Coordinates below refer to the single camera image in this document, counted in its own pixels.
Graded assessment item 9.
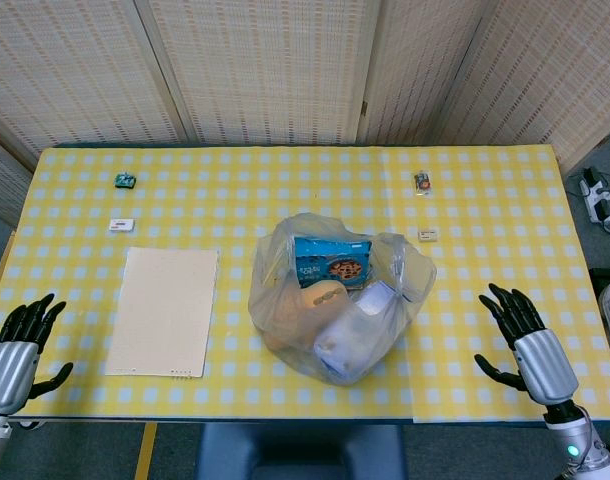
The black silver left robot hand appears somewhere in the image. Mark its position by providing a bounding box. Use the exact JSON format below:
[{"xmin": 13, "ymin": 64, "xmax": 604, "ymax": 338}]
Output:
[{"xmin": 0, "ymin": 293, "xmax": 75, "ymax": 416}]

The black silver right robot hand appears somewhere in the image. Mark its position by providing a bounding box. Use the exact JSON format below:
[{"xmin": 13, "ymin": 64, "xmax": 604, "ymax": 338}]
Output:
[{"xmin": 474, "ymin": 283, "xmax": 580, "ymax": 406}]

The translucent plastic bag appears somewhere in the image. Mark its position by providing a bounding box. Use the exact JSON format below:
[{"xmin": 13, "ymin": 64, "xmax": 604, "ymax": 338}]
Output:
[{"xmin": 248, "ymin": 212, "xmax": 438, "ymax": 387}]

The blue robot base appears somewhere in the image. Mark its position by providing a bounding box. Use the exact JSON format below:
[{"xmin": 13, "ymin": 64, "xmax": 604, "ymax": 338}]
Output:
[{"xmin": 194, "ymin": 423, "xmax": 409, "ymax": 480}]

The beige paper sheet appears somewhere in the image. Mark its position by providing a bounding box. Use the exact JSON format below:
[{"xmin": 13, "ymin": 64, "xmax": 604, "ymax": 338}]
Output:
[{"xmin": 104, "ymin": 246, "xmax": 222, "ymax": 380}]

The white power strip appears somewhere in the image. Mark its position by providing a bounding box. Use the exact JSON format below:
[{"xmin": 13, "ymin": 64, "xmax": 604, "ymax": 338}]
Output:
[{"xmin": 578, "ymin": 168, "xmax": 610, "ymax": 225}]

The white plastic package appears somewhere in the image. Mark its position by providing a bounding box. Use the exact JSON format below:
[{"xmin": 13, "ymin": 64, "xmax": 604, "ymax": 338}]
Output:
[{"xmin": 312, "ymin": 281, "xmax": 402, "ymax": 377}]

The beige bread pack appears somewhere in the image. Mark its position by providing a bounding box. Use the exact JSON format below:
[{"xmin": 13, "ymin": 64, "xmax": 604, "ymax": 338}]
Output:
[{"xmin": 303, "ymin": 279, "xmax": 351, "ymax": 312}]

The blue cookie box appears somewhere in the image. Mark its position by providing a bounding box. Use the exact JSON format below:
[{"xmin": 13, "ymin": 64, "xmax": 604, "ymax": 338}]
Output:
[{"xmin": 293, "ymin": 235, "xmax": 373, "ymax": 292}]

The yellow checked tablecloth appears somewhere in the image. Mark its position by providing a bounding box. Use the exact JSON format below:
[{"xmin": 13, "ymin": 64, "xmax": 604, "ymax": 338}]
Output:
[{"xmin": 0, "ymin": 144, "xmax": 610, "ymax": 424}]

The woven folding screen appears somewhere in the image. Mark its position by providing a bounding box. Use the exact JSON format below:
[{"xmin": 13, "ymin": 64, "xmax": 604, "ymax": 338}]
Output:
[{"xmin": 0, "ymin": 0, "xmax": 610, "ymax": 227}]

